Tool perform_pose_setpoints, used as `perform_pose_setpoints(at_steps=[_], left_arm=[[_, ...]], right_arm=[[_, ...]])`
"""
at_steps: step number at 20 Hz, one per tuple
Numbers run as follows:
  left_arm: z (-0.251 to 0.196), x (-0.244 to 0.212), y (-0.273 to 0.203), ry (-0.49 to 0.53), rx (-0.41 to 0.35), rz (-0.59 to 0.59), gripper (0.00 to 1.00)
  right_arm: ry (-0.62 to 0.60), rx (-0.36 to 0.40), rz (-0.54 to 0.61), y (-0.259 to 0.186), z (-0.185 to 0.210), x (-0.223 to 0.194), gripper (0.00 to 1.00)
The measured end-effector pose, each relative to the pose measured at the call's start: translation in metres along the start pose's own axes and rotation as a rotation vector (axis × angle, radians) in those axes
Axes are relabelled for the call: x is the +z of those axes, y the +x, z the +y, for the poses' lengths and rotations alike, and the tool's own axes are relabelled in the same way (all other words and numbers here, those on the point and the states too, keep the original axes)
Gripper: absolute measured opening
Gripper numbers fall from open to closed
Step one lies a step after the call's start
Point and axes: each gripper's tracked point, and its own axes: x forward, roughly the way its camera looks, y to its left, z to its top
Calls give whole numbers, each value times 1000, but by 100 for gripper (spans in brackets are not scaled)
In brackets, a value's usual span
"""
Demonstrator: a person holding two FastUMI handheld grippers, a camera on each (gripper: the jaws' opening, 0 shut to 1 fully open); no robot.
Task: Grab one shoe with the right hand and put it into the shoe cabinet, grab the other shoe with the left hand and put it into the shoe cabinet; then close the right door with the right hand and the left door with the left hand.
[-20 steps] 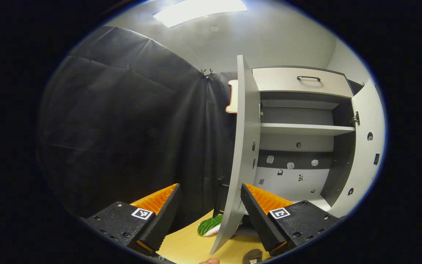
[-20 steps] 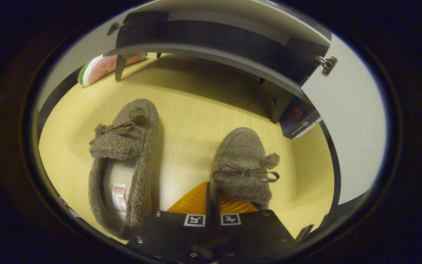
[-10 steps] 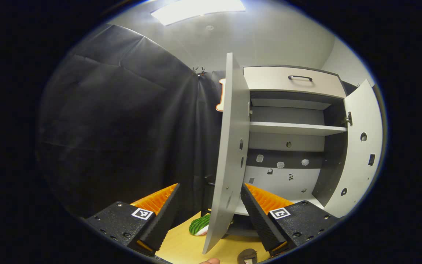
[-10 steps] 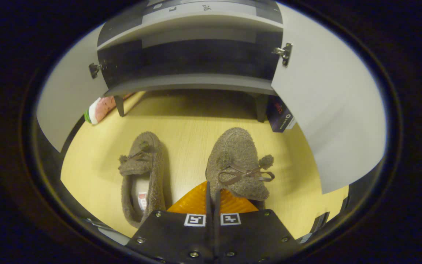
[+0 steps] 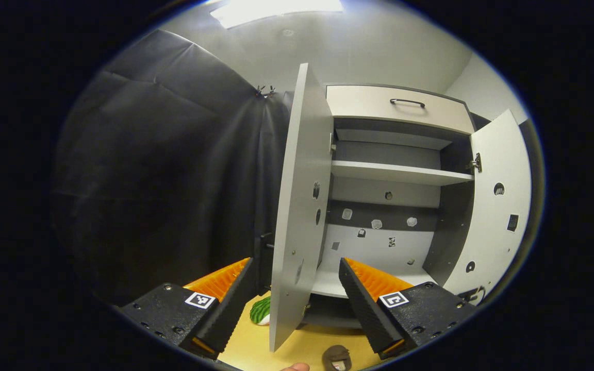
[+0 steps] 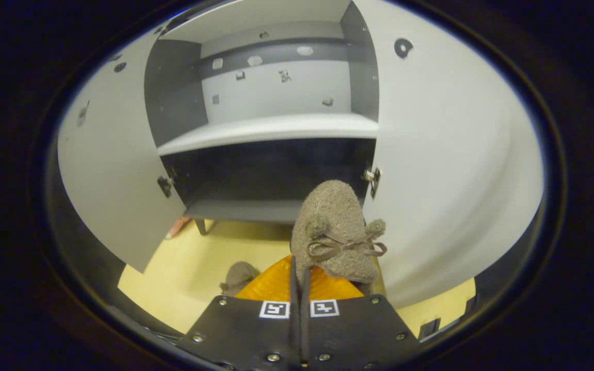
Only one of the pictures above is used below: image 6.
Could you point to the pale pink object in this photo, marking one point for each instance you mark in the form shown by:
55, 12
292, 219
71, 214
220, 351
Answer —
177, 228

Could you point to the white cabinet door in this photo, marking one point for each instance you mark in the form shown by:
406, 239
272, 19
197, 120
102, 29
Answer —
457, 154
116, 154

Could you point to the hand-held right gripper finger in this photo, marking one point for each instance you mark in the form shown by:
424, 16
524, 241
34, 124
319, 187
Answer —
305, 324
295, 319

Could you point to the metal door hinge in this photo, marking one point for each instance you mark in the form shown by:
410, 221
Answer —
164, 184
374, 178

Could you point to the fuzzy brown shoe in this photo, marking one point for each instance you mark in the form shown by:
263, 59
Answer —
240, 275
330, 216

